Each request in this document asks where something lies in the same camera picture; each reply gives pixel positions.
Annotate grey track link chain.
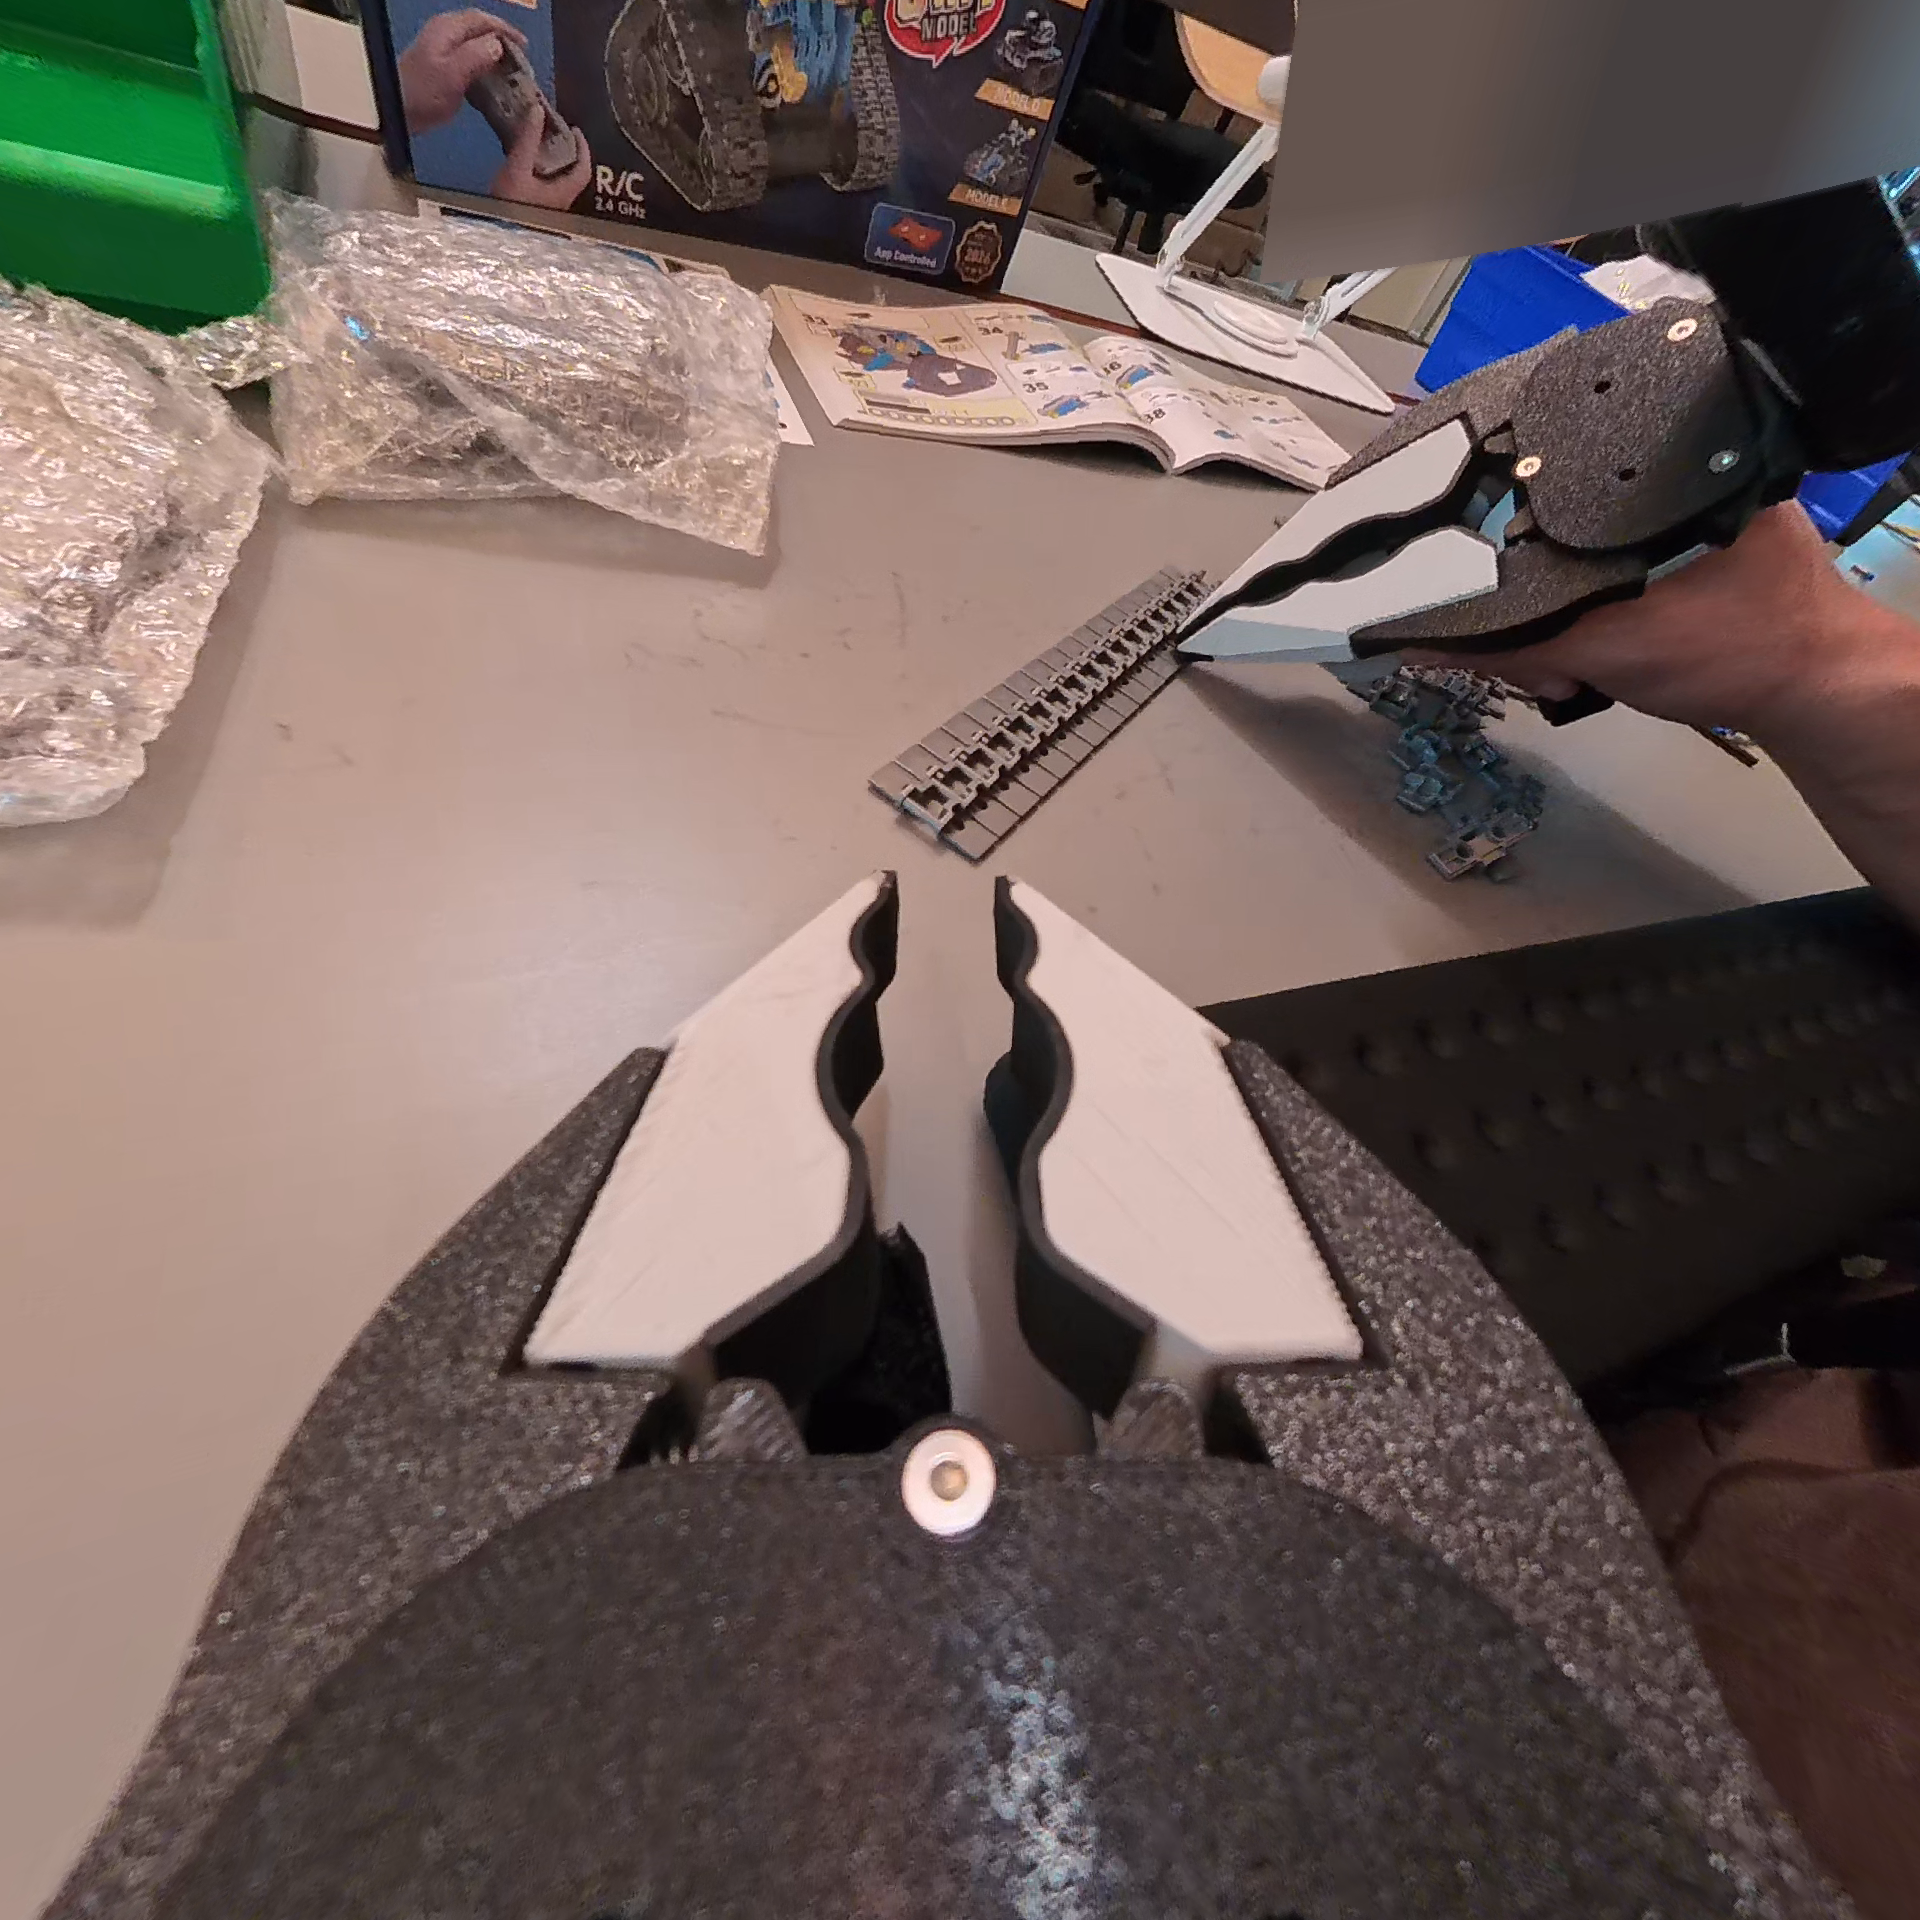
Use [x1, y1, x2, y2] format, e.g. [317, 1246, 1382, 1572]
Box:
[866, 564, 1251, 863]

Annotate crumpled clear plastic bag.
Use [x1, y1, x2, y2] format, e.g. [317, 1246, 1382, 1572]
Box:
[0, 276, 279, 830]
[263, 192, 781, 557]

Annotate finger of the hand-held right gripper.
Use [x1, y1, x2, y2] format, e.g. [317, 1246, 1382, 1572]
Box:
[1174, 526, 1504, 665]
[1174, 413, 1484, 648]

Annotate person's right hand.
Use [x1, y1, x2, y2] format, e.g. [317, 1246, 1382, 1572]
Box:
[1431, 498, 1882, 741]

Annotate green storage bin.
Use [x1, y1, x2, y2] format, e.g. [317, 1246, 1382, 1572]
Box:
[0, 0, 275, 336]

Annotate blue storage bin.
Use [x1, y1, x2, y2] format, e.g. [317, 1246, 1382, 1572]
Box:
[1418, 245, 1912, 543]

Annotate black perforated chair armrest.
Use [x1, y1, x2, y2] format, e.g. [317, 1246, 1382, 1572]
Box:
[1199, 884, 1920, 1389]

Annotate pile of grey track links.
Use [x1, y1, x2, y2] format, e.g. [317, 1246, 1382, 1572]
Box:
[1340, 663, 1549, 884]

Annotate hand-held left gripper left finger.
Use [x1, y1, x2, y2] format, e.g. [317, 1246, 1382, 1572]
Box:
[522, 870, 902, 1418]

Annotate robot kit box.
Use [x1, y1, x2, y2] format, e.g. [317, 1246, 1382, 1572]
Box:
[359, 0, 1104, 288]

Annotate white book stand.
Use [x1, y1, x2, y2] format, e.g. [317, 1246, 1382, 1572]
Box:
[1094, 16, 1396, 417]

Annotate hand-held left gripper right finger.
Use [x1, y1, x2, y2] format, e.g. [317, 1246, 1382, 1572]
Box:
[990, 872, 1366, 1424]

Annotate instruction booklet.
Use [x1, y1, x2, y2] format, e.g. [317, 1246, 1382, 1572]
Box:
[766, 281, 1352, 492]

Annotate grey desk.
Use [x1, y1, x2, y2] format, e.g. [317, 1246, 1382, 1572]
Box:
[0, 142, 1870, 1920]

